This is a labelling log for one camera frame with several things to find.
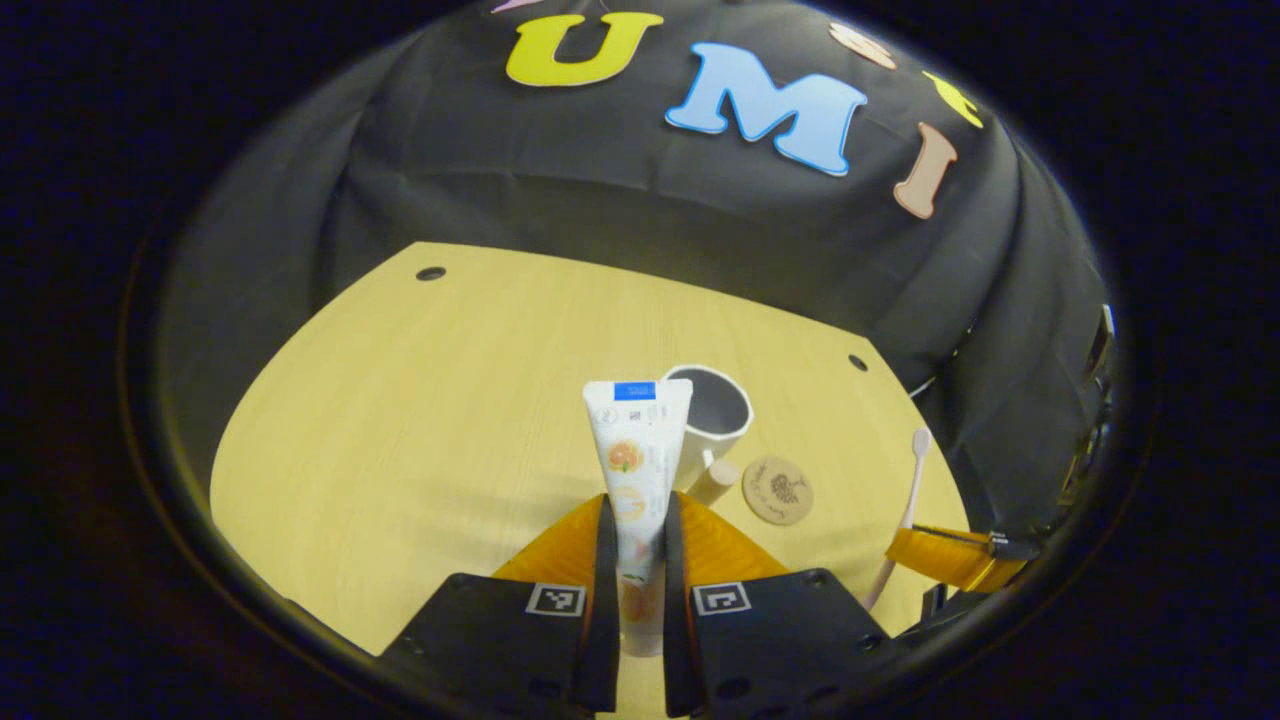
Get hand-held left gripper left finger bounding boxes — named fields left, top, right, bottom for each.
left=380, top=492, right=621, bottom=716

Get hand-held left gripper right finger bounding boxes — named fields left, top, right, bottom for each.
left=662, top=490, right=901, bottom=719

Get pale pink toothbrush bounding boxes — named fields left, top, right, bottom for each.
left=862, top=428, right=933, bottom=611

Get white toothpaste tube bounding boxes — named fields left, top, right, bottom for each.
left=583, top=378, right=694, bottom=658

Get round wooden coaster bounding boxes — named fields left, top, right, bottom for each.
left=742, top=456, right=814, bottom=526

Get white cup with wooden handle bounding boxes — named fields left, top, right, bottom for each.
left=660, top=365, right=754, bottom=506

